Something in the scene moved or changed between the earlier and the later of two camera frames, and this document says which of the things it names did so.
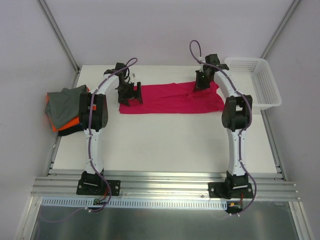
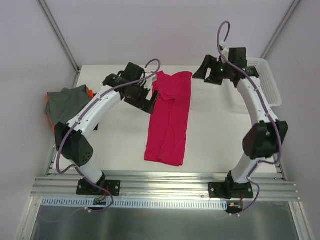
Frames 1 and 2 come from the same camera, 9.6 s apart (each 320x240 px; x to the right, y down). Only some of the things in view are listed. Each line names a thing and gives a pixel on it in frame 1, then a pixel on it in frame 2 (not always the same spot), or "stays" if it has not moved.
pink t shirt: [174, 98] → [167, 137]
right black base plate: [230, 190] stays
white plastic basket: [253, 76] stays
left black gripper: [127, 92] stays
